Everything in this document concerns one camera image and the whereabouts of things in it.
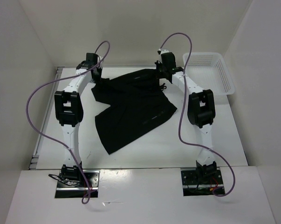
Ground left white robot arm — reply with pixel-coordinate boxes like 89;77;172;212
54;53;102;187

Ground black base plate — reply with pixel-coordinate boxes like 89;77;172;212
55;170;100;199
181;168;225;196

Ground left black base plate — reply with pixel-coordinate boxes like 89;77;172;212
55;170;100;199

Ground black shorts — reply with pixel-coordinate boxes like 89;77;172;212
92;69;177;154

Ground white perforated plastic basket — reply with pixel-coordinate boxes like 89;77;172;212
183;52;235;96

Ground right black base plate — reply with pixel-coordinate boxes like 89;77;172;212
181;168;225;196

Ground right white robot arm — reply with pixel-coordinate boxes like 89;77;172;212
155;49;217;183

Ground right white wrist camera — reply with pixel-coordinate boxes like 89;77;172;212
157;49;169;55

